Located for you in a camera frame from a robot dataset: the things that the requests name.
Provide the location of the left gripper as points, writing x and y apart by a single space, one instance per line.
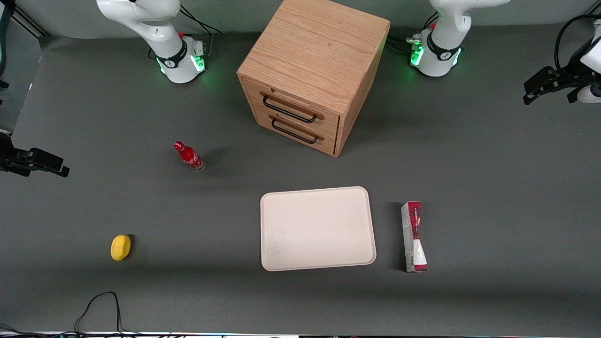
566 78

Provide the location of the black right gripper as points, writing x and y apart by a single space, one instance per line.
10 162

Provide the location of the red soda bottle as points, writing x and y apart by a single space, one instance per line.
189 156

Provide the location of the red cookie box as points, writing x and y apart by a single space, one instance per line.
414 237

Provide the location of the wooden drawer front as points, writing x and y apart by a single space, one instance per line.
293 134
296 101

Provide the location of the black stand pole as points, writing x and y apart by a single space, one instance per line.
26 23

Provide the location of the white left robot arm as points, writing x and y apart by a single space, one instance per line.
443 44

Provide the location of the cream plastic tray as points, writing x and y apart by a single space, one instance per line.
317 228

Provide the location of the wooden drawer cabinet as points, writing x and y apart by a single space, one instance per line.
319 51

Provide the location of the yellow lemon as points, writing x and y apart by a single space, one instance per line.
120 247

